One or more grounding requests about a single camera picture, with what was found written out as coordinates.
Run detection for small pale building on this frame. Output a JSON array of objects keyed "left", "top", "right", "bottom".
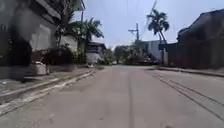
[{"left": 85, "top": 41, "right": 108, "bottom": 65}]

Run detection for green trees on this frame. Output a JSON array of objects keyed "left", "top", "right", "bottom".
[{"left": 113, "top": 40, "right": 158, "bottom": 66}]

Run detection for grey concrete road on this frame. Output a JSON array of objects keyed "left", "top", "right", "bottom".
[{"left": 0, "top": 64, "right": 224, "bottom": 128}]

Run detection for utility pole with crossarm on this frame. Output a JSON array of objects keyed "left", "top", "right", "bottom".
[{"left": 128, "top": 22, "right": 141, "bottom": 45}]

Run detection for white walled building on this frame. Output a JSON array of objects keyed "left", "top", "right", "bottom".
[{"left": 143, "top": 39, "right": 169, "bottom": 65}]

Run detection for dark green bushes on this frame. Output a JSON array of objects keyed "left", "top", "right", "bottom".
[{"left": 42, "top": 44, "right": 88, "bottom": 66}]

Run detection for tall leaning palm tree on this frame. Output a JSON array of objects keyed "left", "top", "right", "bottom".
[{"left": 146, "top": 8, "right": 171, "bottom": 66}]

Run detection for white container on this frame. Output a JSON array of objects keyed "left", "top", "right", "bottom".
[{"left": 33, "top": 61, "right": 50, "bottom": 76}]

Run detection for pale concrete pavement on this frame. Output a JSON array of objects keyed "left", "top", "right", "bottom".
[{"left": 153, "top": 65, "right": 224, "bottom": 78}]

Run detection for grey building with balconies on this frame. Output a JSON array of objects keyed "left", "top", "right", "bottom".
[{"left": 0, "top": 0, "right": 86, "bottom": 80}]

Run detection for dark building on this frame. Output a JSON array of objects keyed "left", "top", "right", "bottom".
[{"left": 159, "top": 8, "right": 224, "bottom": 70}]

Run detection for raised concrete pavement with kerb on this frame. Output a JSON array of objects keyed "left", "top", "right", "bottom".
[{"left": 0, "top": 67, "right": 98, "bottom": 116}]

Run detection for overhead wires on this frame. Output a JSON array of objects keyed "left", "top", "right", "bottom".
[{"left": 124, "top": 0, "right": 159, "bottom": 38}]

